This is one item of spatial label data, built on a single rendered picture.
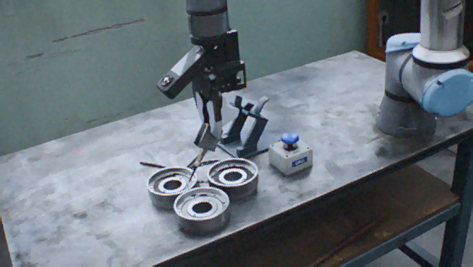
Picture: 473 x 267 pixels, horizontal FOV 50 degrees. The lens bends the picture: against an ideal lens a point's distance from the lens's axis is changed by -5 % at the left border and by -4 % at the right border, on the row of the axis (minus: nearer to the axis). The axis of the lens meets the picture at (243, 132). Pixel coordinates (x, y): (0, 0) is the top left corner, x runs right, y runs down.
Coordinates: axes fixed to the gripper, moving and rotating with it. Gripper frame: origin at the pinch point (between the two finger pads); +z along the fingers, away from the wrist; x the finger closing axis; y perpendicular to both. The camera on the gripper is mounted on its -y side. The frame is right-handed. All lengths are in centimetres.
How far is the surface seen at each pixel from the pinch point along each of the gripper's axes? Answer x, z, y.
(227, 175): -0.7, 11.0, 2.5
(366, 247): -13, 39, 32
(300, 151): -5.9, 8.7, 17.8
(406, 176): 2, 38, 63
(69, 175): 25.6, 13.3, -25.1
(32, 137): 160, 63, -18
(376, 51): 136, 66, 189
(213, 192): -5.5, 10.0, -3.7
